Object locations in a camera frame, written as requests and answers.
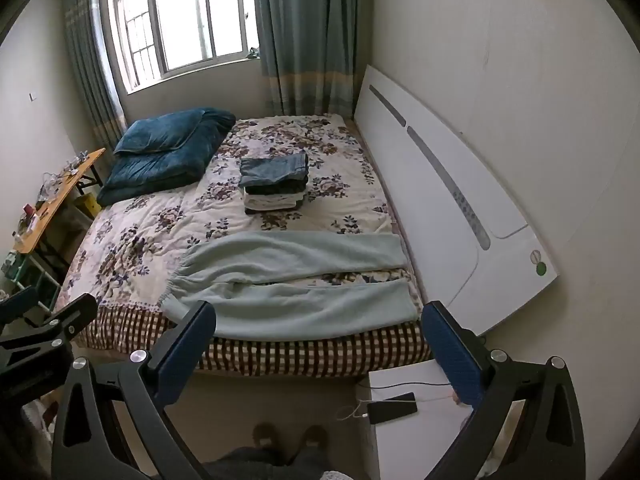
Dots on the teal curtain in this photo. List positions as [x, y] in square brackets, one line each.
[90, 70]
[300, 35]

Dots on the folded black garment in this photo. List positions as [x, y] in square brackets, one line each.
[275, 189]

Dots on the floral quilt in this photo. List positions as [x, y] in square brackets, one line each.
[150, 240]

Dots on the folded blue jeans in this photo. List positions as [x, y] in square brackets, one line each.
[272, 167]

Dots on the folded white garment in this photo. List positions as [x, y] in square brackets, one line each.
[272, 202]

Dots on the white shelf rack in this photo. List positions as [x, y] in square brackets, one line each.
[30, 285]

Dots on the black smartphone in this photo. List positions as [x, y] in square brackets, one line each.
[392, 408]

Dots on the light grey sweatshirt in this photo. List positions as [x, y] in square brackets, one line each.
[280, 260]

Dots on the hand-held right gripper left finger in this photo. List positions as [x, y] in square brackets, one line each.
[186, 355]

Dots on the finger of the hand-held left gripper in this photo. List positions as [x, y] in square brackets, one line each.
[17, 305]
[60, 320]

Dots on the window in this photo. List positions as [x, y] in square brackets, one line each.
[185, 20]

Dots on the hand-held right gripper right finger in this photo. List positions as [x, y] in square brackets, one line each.
[450, 355]

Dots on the person's slipper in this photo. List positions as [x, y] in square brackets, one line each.
[266, 435]
[313, 436]

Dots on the person's right slipper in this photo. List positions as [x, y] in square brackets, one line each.
[313, 436]

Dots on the white headboard panel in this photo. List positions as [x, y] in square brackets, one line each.
[450, 210]

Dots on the person's left slipper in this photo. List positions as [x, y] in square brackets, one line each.
[266, 435]

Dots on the folded blue comforter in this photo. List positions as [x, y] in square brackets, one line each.
[150, 175]

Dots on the small red container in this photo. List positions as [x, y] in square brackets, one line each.
[29, 210]

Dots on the yellow box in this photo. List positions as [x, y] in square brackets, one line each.
[86, 206]

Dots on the wooden desk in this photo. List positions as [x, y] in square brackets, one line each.
[55, 202]

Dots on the white nightstand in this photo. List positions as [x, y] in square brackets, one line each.
[410, 445]

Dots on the blue pillow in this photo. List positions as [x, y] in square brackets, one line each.
[165, 132]

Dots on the brown plaid bed sheet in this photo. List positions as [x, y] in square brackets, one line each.
[300, 355]

